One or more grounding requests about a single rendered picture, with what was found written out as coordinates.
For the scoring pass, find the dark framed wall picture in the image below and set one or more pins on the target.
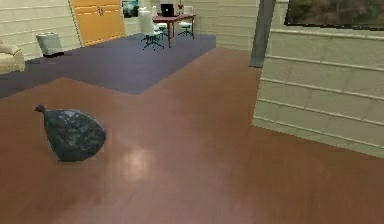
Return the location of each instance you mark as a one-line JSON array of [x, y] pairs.
[[130, 8]]

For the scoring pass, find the black garbage bag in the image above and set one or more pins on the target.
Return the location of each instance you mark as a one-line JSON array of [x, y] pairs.
[[71, 135]]

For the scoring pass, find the black laptop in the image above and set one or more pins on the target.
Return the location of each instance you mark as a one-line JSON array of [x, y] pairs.
[[167, 10]]

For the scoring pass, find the red-brown table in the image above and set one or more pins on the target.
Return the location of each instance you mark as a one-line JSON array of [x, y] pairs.
[[173, 20]]

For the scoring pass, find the white office chair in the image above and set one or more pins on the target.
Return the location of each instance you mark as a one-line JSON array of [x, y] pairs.
[[146, 23]]

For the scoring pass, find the framed landscape picture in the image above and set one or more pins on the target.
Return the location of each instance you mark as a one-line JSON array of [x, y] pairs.
[[336, 12]]

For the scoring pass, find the red flower in vase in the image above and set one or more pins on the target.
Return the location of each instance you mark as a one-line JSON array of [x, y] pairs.
[[181, 6]]

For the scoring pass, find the grey waste bin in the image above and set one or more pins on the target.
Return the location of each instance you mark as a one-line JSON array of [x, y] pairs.
[[49, 43]]

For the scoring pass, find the orange room door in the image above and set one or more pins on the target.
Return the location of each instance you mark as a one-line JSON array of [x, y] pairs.
[[98, 20]]

